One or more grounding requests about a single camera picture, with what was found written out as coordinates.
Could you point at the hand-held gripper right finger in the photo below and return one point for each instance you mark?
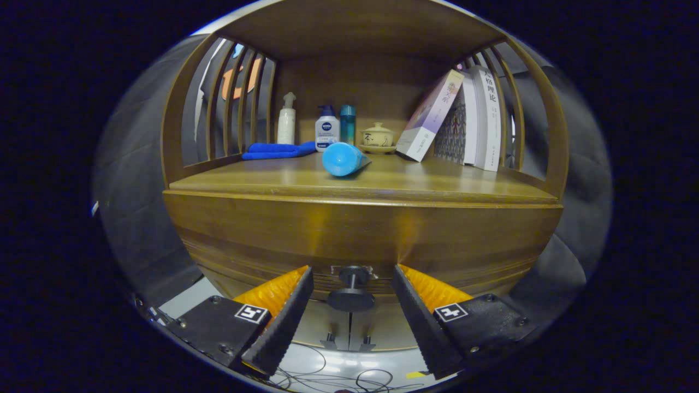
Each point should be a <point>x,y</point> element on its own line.
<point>420,322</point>

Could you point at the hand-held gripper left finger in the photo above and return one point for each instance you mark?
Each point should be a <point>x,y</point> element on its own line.
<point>286,322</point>

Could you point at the wooden drawer with black knob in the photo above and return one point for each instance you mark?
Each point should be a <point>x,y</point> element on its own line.
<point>349,229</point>

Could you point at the blue tube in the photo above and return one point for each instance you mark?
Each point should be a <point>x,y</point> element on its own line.
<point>341,159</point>

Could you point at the wooden cabinet door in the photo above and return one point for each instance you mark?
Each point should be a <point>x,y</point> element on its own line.
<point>322,327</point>
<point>382,327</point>

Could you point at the wooden countertop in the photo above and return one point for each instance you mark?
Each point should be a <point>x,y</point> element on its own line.
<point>437,180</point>

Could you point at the wooden cabinet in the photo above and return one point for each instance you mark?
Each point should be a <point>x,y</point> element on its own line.
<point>355,27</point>

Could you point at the blue folded cloth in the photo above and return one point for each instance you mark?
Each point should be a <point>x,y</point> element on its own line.
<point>273,150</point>

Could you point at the ceramic lidded tea cup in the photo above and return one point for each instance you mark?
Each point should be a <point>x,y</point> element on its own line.
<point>377,136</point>

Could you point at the patterned cover book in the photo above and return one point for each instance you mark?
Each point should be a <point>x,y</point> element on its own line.
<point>452,131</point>

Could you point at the white pump bottle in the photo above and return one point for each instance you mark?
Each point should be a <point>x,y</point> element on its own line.
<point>286,128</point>

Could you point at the white bottle with blue cap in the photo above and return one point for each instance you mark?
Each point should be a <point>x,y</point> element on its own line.
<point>326,131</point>

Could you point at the purple book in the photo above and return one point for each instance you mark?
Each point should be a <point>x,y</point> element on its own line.
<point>428,120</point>

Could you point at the white book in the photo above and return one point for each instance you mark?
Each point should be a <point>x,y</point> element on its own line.
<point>489,125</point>

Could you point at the teal bottle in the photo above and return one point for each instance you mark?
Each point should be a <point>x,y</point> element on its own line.
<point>348,123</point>

